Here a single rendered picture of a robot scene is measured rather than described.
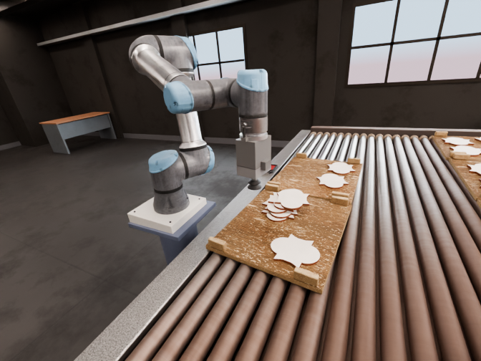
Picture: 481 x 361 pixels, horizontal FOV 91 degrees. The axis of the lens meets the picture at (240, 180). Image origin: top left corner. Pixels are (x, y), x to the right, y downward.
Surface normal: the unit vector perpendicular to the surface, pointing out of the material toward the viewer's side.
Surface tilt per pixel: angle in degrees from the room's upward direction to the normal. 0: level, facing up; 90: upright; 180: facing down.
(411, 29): 90
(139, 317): 0
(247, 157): 88
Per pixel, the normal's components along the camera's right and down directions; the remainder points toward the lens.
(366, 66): -0.44, 0.42
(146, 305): -0.08, -0.90
